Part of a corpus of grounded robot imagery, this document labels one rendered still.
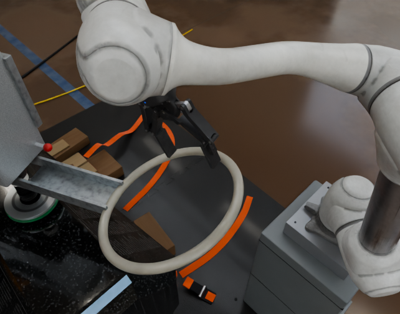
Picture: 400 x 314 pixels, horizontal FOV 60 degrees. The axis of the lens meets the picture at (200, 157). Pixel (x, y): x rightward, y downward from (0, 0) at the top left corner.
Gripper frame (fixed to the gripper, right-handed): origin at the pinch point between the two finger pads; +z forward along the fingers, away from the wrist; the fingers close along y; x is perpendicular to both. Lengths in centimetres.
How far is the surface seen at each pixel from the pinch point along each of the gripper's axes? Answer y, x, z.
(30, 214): 86, 24, 31
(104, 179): 51, 3, 22
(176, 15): 275, -268, 79
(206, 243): 0.8, 8.0, 24.6
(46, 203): 85, 17, 32
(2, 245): 90, 39, 34
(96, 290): 49, 31, 51
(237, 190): 2.4, -10.2, 24.5
